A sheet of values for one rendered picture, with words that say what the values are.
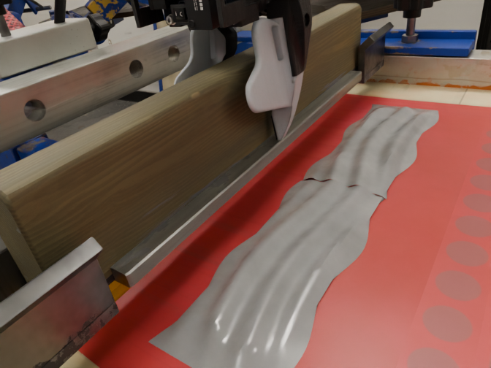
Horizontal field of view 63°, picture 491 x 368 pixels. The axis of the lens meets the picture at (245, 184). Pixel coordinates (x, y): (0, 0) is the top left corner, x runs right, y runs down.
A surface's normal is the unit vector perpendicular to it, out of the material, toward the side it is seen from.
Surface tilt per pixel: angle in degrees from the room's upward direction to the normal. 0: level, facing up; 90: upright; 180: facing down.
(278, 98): 82
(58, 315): 90
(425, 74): 90
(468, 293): 0
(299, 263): 28
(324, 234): 33
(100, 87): 90
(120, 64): 90
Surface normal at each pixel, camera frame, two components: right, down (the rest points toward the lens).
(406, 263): -0.12, -0.84
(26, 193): 0.69, -0.19
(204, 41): 0.80, 0.35
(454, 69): -0.55, 0.50
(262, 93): 0.80, 0.08
